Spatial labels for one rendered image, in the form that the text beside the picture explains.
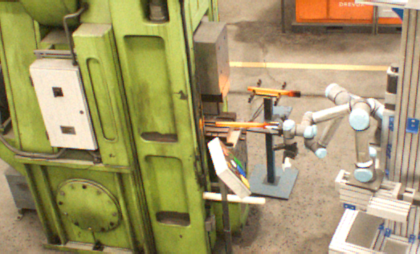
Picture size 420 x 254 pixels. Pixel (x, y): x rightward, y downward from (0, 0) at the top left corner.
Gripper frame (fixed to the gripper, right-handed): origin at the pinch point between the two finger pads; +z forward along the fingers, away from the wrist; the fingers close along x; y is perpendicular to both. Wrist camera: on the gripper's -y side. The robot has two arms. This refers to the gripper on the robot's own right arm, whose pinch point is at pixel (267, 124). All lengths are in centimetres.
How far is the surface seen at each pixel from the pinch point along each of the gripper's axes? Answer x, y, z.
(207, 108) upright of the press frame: 23, 4, 51
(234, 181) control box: -72, -8, 7
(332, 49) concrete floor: 304, 106, -17
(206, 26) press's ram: 5, -75, 38
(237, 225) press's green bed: -16, 88, 26
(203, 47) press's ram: -17, -71, 35
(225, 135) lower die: -10.9, 3.3, 29.0
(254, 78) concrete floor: 228, 104, 63
